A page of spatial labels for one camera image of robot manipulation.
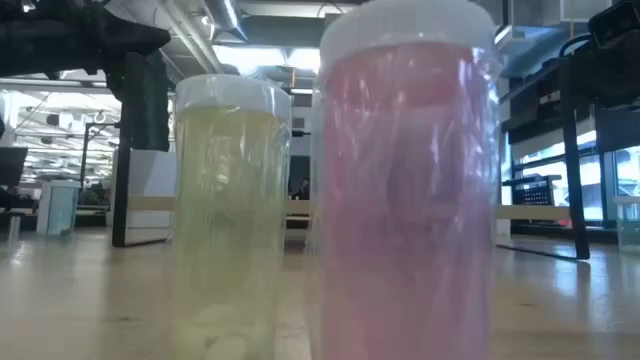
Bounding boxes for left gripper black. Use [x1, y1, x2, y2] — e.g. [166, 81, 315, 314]
[64, 0, 172, 74]

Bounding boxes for yellow medicine bottle white cap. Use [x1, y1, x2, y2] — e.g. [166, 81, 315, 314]
[168, 73, 294, 360]

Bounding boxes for pink medicine bottle white cap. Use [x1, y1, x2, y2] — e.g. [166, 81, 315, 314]
[305, 0, 504, 360]

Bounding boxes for green cactus plant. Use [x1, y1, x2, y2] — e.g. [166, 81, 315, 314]
[128, 47, 172, 153]

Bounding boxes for green background plant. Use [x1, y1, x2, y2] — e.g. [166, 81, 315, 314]
[78, 182, 111, 207]

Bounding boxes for black monitor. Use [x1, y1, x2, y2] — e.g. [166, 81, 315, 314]
[0, 146, 29, 189]

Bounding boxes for black perforated cart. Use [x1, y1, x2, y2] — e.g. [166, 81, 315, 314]
[501, 174, 564, 207]

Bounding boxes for silver ceiling duct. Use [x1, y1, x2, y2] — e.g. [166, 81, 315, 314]
[202, 0, 250, 44]

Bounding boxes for black background gantry frame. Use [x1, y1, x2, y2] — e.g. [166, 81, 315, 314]
[78, 121, 121, 194]

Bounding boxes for black frame wooden shelf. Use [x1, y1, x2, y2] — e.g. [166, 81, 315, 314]
[110, 49, 592, 261]

